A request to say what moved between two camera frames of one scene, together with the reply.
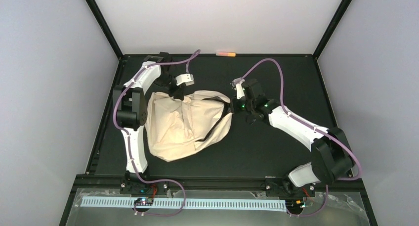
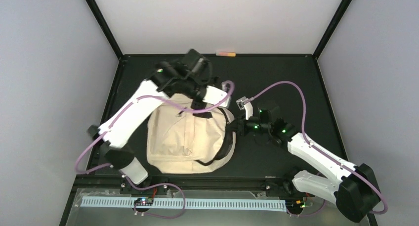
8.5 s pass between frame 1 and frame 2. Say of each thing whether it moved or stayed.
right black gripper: moved
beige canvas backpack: moved
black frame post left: stayed
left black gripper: moved
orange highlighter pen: stayed
